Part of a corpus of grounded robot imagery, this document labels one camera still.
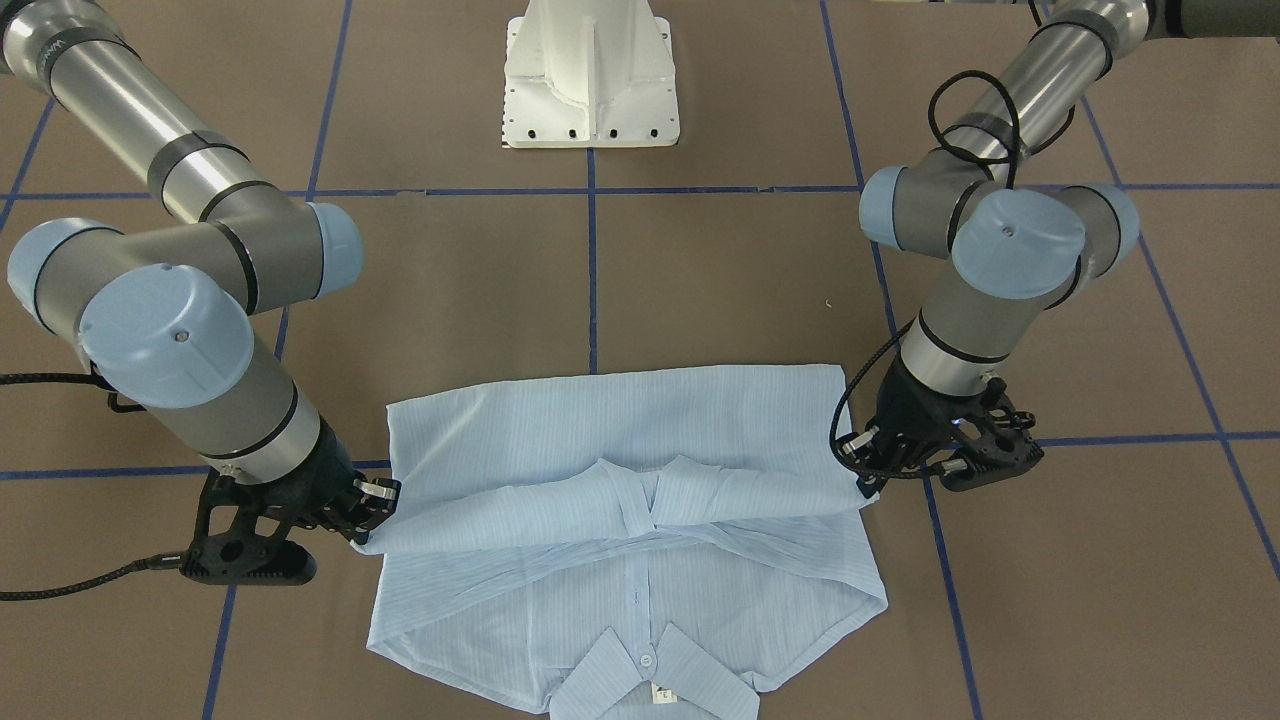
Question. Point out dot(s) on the white pedestal column with base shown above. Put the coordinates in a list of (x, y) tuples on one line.
[(589, 75)]

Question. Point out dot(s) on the light blue button-up shirt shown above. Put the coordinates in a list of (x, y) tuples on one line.
[(647, 545)]

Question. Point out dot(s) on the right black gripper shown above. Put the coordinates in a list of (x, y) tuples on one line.
[(322, 477)]

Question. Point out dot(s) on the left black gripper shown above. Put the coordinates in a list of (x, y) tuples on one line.
[(912, 412)]

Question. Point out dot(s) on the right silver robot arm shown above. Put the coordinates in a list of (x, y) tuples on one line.
[(164, 316)]

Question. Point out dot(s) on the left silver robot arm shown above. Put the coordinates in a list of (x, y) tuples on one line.
[(1012, 254)]

